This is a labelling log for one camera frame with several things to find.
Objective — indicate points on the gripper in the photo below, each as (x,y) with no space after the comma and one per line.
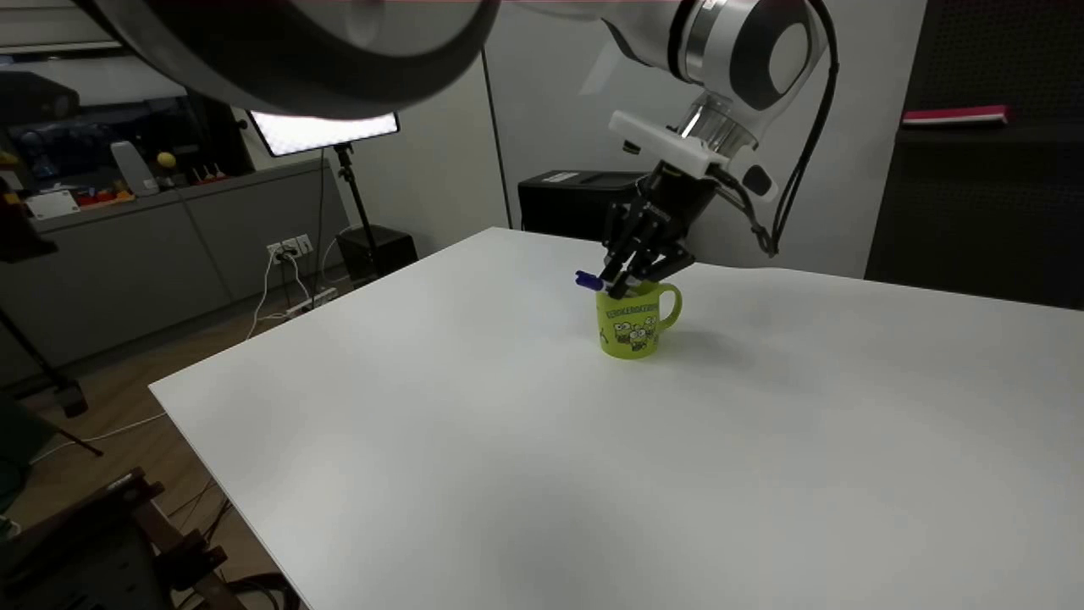
(682,202)

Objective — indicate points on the white power strip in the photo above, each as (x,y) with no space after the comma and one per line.
(313,300)

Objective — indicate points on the black shelf unit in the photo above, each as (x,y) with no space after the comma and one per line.
(991,212)

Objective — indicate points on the white curved gadget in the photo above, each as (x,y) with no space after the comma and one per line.
(134,169)

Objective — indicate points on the stand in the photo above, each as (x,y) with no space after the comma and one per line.
(42,373)

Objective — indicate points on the grey sideboard cabinet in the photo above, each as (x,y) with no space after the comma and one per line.
(127,271)

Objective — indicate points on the black box with white label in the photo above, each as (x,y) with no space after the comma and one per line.
(576,203)

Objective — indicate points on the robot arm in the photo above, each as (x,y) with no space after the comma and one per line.
(288,51)

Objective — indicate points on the yellow-green cartoon mug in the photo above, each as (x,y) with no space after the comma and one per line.
(633,326)

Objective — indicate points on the black speaker box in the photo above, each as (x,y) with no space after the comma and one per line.
(381,250)

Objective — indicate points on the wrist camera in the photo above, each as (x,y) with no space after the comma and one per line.
(669,144)

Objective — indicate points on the wall socket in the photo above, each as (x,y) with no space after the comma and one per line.
(290,246)

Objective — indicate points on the white flat box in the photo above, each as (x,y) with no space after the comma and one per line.
(52,205)

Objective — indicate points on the wooden folding workbench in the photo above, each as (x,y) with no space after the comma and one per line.
(93,551)

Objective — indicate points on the yellow ball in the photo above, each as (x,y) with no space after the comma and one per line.
(166,160)

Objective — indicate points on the blue marker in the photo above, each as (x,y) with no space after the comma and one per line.
(588,280)

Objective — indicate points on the light panel on stand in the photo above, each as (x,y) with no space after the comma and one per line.
(326,131)

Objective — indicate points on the pink book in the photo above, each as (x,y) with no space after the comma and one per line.
(955,116)

